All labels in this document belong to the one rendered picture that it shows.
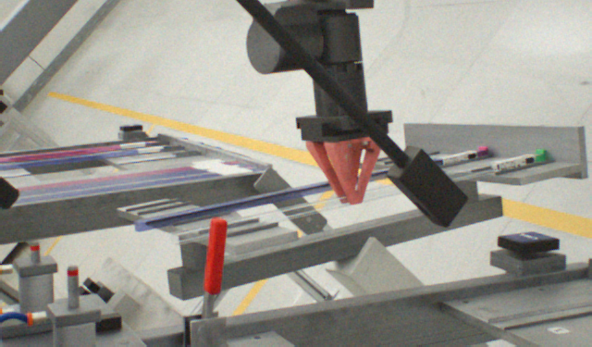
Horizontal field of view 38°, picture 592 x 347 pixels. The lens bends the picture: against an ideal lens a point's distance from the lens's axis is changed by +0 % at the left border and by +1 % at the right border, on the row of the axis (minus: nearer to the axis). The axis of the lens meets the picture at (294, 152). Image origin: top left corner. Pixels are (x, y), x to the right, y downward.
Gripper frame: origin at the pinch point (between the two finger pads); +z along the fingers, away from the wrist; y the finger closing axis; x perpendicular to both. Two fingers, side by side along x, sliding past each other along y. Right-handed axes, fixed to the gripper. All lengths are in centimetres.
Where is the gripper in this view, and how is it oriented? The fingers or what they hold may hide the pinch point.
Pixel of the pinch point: (351, 195)
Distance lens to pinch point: 93.5
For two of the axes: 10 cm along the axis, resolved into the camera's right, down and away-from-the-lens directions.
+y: 5.0, 0.4, -8.7
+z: 1.1, 9.9, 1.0
